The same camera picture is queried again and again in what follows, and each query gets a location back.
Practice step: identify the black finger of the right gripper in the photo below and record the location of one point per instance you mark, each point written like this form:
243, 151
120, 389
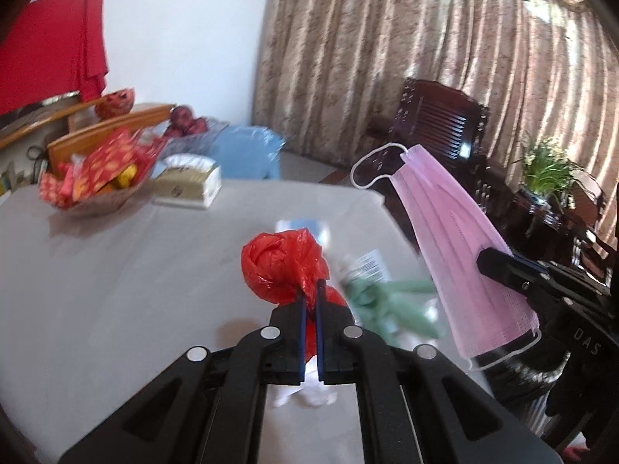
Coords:
515, 272

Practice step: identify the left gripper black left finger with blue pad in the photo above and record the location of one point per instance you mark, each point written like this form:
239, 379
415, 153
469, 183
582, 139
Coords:
206, 407

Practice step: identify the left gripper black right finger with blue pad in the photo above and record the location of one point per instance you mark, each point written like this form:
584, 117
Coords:
417, 406

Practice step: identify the pink face mask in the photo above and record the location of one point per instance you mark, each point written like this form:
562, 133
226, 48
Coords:
452, 230

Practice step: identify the white tissue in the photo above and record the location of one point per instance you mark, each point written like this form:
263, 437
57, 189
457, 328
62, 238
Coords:
312, 391

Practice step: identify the green plastic bag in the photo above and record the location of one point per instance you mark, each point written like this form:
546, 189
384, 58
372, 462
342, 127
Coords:
393, 309

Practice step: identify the white medicine box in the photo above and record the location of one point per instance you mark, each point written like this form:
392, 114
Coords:
369, 266

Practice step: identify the red plastic bag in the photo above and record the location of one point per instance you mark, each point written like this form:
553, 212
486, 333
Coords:
286, 270

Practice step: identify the blue white paper cup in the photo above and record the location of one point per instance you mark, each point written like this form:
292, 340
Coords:
317, 228

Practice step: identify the black trash bin bag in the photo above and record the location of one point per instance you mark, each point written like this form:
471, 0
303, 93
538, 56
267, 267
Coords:
527, 376

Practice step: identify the dark wooden side table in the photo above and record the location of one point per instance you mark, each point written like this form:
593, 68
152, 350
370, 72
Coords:
566, 235

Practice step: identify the green potted plant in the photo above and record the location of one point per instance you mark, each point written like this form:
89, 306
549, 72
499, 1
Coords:
547, 171

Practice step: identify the dark wooden armchair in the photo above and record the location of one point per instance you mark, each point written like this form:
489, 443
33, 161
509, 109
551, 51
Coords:
450, 125

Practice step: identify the gold tissue pack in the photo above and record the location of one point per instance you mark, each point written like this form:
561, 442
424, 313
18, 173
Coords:
186, 180

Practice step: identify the floral beige curtain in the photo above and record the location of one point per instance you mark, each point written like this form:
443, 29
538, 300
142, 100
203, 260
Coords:
543, 70

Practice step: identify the glass snack bowl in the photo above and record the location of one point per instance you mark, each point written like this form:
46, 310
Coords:
50, 191

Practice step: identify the blue plastic stool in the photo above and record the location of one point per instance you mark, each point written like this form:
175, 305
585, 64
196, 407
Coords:
248, 153

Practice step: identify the red snack packets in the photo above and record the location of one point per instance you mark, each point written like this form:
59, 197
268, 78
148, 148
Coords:
122, 160

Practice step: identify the glass fruit bowl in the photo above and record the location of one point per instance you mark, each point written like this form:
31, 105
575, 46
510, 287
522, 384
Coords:
199, 144

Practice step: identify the red apples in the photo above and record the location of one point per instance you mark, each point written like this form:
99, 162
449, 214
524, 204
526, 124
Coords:
182, 123

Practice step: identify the wooden tv cabinet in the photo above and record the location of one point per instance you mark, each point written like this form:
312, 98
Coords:
41, 136

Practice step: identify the red orange bag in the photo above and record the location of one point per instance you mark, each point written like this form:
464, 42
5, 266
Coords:
115, 104

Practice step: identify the red cloth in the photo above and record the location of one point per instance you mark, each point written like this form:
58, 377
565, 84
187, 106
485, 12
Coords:
55, 47

